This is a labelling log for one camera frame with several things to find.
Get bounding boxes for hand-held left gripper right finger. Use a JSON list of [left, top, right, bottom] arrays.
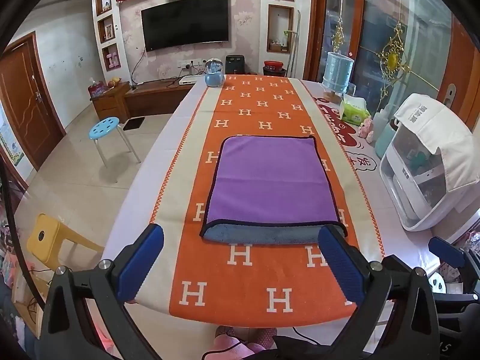
[[318, 224, 440, 360]]

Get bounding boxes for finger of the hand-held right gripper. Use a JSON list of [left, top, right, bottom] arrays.
[[428, 236, 466, 269]]

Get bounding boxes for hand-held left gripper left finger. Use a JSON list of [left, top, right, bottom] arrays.
[[39, 224, 166, 360]]

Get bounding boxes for purple and grey towel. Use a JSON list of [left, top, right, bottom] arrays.
[[199, 135, 349, 245]]

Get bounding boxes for white countertop sterilizer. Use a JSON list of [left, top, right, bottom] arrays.
[[379, 120, 480, 232]]

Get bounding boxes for white printed tablecloth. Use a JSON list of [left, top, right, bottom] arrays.
[[101, 76, 462, 342]]

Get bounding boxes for yellow plastic stool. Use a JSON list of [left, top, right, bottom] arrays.
[[26, 213, 105, 268]]

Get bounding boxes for pink slippers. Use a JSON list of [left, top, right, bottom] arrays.
[[213, 326, 279, 360]]

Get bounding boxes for white cloth cover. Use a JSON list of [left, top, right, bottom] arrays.
[[393, 93, 480, 204]]

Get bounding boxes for teal plastic container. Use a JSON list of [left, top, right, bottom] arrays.
[[374, 124, 395, 159]]

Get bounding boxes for pink small figurine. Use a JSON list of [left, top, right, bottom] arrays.
[[357, 118, 376, 142]]

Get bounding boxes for blue round stool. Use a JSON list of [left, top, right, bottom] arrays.
[[89, 116, 142, 183]]

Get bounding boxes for white plastic bottle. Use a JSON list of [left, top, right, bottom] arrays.
[[370, 108, 391, 144]]

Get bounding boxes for green tissue pack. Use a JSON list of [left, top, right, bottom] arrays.
[[339, 94, 372, 127]]

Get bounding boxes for wooden television cabinet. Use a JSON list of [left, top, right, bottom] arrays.
[[90, 79, 196, 121]]

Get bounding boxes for orange patterned blanket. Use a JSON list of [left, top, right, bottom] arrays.
[[149, 75, 386, 317]]

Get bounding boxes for pink tissue pack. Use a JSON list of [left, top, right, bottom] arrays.
[[88, 77, 108, 99]]

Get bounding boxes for blue water bottle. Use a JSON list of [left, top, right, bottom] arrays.
[[322, 51, 355, 103]]

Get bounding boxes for brown wooden door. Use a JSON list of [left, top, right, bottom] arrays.
[[0, 32, 67, 172]]

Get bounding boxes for gold door ornament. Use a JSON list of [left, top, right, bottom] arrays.
[[377, 22, 411, 91]]

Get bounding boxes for blue round jar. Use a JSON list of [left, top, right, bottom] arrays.
[[203, 59, 226, 88]]

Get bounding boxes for red and black pot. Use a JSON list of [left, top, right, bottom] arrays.
[[263, 60, 288, 79]]

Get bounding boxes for black air fryer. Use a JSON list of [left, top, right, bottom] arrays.
[[225, 55, 247, 77]]

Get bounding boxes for black flat television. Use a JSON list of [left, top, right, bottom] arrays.
[[141, 0, 230, 53]]

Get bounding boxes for long-handled mop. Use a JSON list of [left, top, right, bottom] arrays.
[[288, 9, 301, 78]]

